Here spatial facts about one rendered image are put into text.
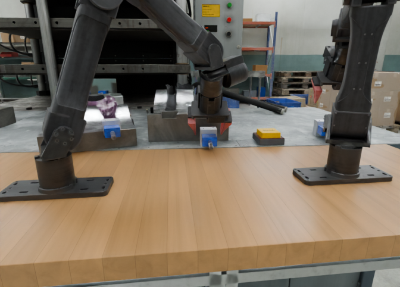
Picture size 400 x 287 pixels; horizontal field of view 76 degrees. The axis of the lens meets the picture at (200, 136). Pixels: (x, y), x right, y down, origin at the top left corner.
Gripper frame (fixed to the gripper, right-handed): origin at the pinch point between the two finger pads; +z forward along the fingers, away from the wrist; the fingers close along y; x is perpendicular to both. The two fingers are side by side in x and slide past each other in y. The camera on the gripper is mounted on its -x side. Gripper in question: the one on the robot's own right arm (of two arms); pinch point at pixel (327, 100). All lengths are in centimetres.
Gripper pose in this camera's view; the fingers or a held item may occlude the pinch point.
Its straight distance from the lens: 96.1
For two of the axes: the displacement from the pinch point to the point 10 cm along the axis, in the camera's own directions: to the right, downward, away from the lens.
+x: -1.0, 7.1, -6.9
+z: 0.6, 7.0, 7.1
